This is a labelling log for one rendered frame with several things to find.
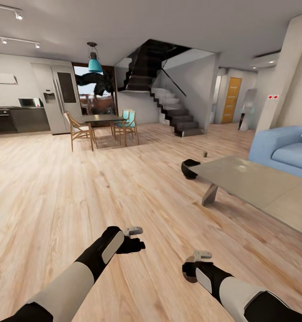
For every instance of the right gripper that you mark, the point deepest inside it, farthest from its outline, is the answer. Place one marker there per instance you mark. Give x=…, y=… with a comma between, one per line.
x=190, y=268

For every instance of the stairs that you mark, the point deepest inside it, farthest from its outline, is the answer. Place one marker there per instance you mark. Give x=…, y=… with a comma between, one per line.
x=143, y=71

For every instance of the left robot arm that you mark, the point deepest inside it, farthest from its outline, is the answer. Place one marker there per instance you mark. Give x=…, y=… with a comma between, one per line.
x=60, y=300

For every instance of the door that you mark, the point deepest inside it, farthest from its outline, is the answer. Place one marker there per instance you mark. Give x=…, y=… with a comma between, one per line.
x=231, y=99

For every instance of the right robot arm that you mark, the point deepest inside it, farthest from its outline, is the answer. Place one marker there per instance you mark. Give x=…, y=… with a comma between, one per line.
x=243, y=301

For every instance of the breakfast table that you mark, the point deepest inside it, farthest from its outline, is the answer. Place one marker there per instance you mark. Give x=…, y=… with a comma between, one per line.
x=103, y=118

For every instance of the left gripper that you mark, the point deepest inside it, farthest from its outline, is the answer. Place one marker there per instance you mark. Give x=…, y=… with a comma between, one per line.
x=134, y=245

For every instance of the cauldron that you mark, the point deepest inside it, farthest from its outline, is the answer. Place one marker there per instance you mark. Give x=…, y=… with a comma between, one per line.
x=185, y=168

